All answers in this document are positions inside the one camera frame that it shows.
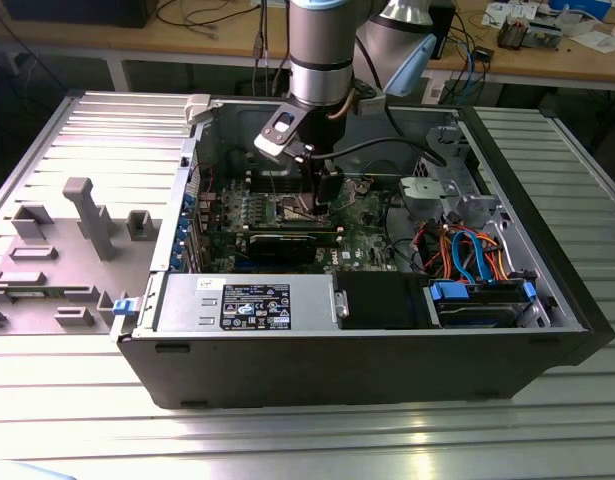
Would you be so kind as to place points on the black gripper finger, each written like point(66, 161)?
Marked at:
point(329, 187)
point(309, 185)

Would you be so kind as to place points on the silver CPU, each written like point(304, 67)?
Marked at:
point(297, 210)

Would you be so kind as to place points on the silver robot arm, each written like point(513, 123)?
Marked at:
point(319, 50)

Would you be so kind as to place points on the CPU socket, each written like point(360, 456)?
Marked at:
point(287, 217)

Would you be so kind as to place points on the dark battery holder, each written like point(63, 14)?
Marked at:
point(367, 187)

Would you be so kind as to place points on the green motherboard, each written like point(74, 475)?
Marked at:
point(357, 235)

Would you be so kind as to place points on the black graphics card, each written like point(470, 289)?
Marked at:
point(282, 247)

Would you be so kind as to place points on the metal drive cage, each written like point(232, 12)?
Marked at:
point(427, 192)

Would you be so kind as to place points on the white label sheet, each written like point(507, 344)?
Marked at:
point(436, 91)

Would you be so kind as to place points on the grey case latch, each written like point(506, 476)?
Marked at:
point(197, 107)

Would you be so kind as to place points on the hard disk in blue carrier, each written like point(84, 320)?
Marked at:
point(449, 291)

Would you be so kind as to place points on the silver power supply unit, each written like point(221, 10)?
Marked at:
point(187, 300)

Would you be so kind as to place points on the small black adapter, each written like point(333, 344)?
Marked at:
point(484, 53)

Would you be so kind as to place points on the black PC case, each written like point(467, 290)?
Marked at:
point(337, 370)

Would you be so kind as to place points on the white papers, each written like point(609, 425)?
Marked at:
point(497, 12)
point(602, 40)

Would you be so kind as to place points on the metal heat sink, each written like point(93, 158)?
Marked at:
point(511, 32)

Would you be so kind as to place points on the wooden desk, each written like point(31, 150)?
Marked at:
point(537, 65)

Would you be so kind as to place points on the blue case latch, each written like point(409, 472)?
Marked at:
point(124, 306)

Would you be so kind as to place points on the grey metal device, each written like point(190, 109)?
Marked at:
point(542, 35)

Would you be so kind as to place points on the grey parts rack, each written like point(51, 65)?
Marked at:
point(62, 280)

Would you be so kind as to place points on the blue box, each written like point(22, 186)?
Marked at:
point(582, 6)

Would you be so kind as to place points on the green RAM stick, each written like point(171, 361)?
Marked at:
point(29, 295)

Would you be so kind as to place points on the large white camera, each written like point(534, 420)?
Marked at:
point(274, 145)

